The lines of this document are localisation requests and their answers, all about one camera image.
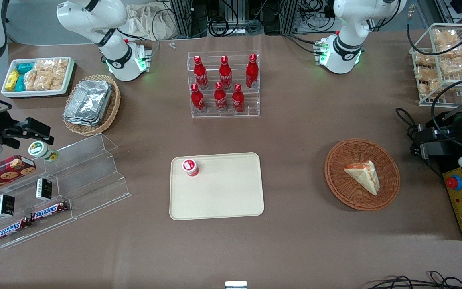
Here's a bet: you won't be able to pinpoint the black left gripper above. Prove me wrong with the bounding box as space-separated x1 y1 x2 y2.
410 110 462 176

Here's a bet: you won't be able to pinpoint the triangular sandwich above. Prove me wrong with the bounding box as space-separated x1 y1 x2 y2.
344 160 380 196

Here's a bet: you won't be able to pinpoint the oval light wicker basket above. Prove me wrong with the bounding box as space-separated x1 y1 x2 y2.
62 74 121 136

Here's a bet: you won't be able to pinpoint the round brown wicker basket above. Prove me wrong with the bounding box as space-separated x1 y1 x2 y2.
324 138 401 211

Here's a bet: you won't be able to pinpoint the beige plastic tray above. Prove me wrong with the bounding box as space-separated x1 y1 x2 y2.
169 152 265 221

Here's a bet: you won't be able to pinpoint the green lid white cup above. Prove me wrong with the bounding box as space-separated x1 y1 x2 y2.
28 141 59 162

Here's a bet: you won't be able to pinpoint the white rectangular plastic bin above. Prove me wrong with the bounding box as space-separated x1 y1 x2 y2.
1 57 75 98

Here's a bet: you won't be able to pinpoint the red plaid cookie box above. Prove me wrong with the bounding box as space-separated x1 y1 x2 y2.
0 155 37 200

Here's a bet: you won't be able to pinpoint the clear rice cracker bag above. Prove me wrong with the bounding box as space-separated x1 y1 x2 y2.
24 70 39 91
34 59 54 91
51 58 69 91

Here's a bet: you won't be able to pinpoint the small black carton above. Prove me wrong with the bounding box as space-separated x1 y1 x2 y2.
0 194 15 218
35 178 53 201

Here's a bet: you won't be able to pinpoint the stack of foil trays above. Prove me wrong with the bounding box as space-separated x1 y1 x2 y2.
63 79 113 127

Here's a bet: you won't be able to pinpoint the clear fried snack bag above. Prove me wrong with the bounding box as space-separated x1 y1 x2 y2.
440 56 462 77
414 53 436 68
434 29 460 45
414 66 442 97
436 43 462 59

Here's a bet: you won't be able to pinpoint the yellow snack packet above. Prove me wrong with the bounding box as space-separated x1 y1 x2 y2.
6 69 20 91

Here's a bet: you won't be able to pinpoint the clear acrylic stepped shelf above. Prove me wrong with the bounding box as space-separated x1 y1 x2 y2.
0 133 132 250

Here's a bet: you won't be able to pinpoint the snickers chocolate bar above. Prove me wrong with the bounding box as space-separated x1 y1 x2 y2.
30 200 69 222
0 217 32 243

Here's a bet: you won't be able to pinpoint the beige cloth bag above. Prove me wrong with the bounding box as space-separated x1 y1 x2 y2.
125 3 179 41

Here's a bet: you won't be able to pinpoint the red lid yogurt cup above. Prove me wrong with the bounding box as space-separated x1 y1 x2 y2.
182 159 199 177

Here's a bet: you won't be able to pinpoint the red cola bottle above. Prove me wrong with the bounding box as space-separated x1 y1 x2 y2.
231 83 245 114
193 55 209 90
246 53 259 89
214 81 228 113
191 83 206 113
219 55 233 90

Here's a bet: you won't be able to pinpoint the clear acrylic bottle rack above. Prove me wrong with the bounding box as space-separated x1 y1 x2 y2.
187 51 261 118

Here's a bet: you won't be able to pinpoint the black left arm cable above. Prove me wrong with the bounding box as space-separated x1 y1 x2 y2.
406 22 462 139

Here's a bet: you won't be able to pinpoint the white wire basket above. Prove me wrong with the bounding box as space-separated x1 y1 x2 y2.
409 23 462 108

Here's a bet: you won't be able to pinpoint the black floor cable bundle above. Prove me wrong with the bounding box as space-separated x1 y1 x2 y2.
365 271 462 289

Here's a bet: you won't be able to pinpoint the black arm base cables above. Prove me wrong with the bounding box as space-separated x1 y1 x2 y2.
282 34 324 55

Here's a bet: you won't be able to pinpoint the aluminium frame post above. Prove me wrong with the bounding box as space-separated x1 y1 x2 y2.
280 0 298 35
170 0 194 39

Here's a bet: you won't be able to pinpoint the coiled black cable bundle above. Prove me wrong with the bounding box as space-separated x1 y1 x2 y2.
208 16 264 37

